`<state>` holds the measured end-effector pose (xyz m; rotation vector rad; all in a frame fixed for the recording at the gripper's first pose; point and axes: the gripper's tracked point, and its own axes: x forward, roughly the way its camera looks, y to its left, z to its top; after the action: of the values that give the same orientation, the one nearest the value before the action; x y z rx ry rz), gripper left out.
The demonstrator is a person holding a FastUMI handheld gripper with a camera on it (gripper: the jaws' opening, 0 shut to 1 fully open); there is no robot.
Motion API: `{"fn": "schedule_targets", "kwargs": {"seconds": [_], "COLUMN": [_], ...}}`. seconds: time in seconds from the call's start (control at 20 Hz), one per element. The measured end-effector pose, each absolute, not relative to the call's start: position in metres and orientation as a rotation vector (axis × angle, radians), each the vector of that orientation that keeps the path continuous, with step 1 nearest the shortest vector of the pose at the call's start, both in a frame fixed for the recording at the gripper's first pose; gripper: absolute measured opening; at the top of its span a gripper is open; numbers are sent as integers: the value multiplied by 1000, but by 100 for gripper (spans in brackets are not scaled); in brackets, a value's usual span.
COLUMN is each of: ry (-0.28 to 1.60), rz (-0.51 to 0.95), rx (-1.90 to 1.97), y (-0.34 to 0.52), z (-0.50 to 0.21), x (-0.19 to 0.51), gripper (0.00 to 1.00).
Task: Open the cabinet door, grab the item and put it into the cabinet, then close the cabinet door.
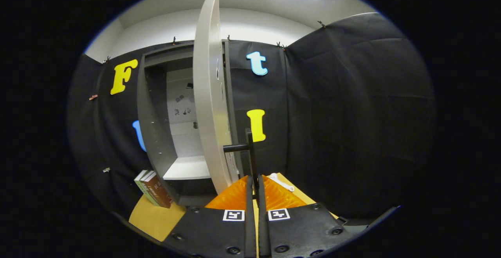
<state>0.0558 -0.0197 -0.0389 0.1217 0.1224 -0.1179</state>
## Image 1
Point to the beige cabinet door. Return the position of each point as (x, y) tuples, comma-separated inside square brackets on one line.
[(207, 93)]

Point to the green hardcover book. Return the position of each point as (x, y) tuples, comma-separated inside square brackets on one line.
[(146, 191)]

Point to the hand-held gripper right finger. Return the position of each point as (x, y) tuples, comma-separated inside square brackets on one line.
[(263, 230)]

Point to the white cabinet shelf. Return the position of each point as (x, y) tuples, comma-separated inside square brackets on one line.
[(188, 170)]

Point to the dark grey cabinet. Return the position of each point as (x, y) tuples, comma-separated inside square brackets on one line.
[(156, 132)]

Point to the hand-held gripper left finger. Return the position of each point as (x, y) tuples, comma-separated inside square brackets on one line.
[(250, 226)]

